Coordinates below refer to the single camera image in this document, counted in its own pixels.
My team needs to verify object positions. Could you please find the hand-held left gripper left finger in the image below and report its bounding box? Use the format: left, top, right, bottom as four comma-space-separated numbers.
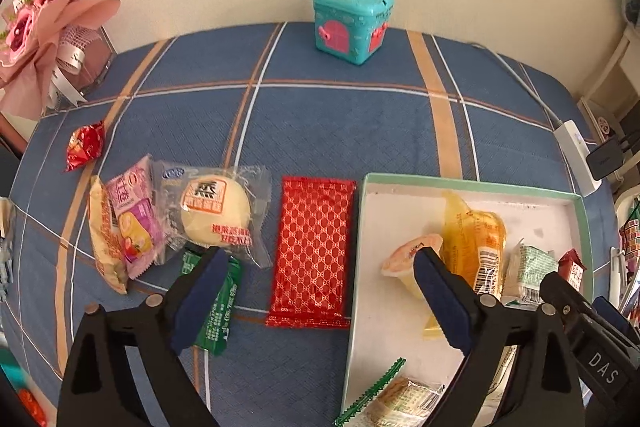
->
57, 247, 231, 427

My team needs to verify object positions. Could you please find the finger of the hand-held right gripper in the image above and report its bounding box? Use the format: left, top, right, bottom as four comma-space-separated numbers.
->
592, 298, 640, 350
539, 272, 596, 338

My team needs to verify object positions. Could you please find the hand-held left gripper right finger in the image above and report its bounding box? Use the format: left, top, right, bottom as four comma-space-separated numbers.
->
414, 248, 586, 427

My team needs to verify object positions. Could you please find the dark green snack packet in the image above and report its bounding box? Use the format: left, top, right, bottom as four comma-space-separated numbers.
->
180, 247, 244, 355

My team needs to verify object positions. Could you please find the red milk biscuit packet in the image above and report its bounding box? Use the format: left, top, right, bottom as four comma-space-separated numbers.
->
557, 248, 587, 293

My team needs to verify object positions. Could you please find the green white barcode packet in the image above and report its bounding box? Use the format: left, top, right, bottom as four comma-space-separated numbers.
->
502, 239, 560, 305

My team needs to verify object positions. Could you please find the jelly cup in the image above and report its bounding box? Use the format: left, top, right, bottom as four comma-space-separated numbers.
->
395, 234, 446, 303

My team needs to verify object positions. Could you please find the orange jelly packet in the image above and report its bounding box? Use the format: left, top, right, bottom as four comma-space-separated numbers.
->
424, 190, 507, 340

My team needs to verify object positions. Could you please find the clear steamed cake packet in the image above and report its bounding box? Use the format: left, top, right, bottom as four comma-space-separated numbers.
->
152, 160, 273, 269

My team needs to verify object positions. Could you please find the white tray with green rim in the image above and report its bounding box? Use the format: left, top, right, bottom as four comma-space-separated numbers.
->
341, 173, 596, 427

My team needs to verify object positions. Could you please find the pink purple snack packet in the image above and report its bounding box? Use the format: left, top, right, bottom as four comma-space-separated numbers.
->
107, 155, 168, 280

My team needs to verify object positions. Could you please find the clear cracker packet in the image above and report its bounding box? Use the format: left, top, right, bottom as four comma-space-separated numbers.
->
334, 357, 446, 427

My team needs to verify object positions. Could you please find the beige bread packet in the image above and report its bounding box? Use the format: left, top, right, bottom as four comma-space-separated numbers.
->
87, 175, 130, 296

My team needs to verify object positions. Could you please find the red patterned snack packet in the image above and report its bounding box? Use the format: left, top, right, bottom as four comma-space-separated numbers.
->
265, 176, 358, 330

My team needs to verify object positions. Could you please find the small red snack packet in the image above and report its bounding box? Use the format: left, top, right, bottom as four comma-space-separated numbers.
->
64, 121, 107, 172

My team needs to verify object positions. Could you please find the white power strip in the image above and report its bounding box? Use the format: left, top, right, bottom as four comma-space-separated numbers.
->
552, 119, 603, 198

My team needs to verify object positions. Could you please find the black charger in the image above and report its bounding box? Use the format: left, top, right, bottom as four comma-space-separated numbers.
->
585, 134, 631, 182

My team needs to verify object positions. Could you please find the blue plaid tablecloth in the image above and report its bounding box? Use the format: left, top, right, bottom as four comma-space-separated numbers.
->
0, 22, 626, 427

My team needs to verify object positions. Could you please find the teal and red object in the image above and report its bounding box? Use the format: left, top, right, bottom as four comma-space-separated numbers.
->
0, 359, 53, 427

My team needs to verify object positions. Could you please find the blue white plastic packet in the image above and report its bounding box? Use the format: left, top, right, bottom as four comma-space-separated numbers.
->
0, 199, 16, 303

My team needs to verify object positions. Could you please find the white wooden chair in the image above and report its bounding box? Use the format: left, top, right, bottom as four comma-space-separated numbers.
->
577, 22, 640, 142

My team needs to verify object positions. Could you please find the pink translucent box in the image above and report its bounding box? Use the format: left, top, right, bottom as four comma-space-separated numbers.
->
50, 24, 118, 105

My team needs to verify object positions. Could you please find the teal toy box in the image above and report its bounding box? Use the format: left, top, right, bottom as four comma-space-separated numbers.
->
312, 0, 393, 66

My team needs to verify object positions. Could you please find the pink flower bouquet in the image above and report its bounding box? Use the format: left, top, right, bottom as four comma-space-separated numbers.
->
0, 0, 122, 118

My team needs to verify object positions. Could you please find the white cable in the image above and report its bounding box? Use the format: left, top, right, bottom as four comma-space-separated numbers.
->
467, 43, 563, 128

